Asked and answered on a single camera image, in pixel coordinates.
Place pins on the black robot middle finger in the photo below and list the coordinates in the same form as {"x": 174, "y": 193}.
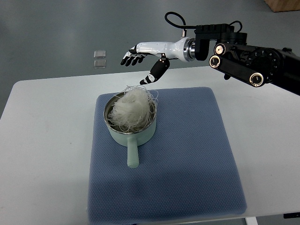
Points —
{"x": 134, "y": 60}

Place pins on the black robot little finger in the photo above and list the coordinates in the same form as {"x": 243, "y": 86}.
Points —
{"x": 126, "y": 61}

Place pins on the cardboard box corner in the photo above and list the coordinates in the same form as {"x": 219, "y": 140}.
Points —
{"x": 283, "y": 5}

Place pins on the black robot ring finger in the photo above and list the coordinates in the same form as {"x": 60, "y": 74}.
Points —
{"x": 131, "y": 61}

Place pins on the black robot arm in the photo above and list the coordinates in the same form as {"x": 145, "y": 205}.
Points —
{"x": 227, "y": 52}

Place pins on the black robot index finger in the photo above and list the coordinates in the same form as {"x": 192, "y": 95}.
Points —
{"x": 140, "y": 58}

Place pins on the white table leg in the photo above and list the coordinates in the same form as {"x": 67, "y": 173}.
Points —
{"x": 251, "y": 221}

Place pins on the mint green steel pot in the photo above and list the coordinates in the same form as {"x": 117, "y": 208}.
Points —
{"x": 130, "y": 140}

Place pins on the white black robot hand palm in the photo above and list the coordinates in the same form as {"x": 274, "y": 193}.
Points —
{"x": 182, "y": 49}

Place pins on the blue mesh mat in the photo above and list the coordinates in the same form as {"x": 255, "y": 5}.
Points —
{"x": 186, "y": 170}

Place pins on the upper metal floor plate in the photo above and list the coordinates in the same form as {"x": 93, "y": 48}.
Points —
{"x": 99, "y": 54}

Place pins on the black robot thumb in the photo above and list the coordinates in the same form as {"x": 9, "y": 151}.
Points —
{"x": 157, "y": 71}

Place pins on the white vermicelli bundle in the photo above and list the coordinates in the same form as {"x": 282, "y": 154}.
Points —
{"x": 132, "y": 111}

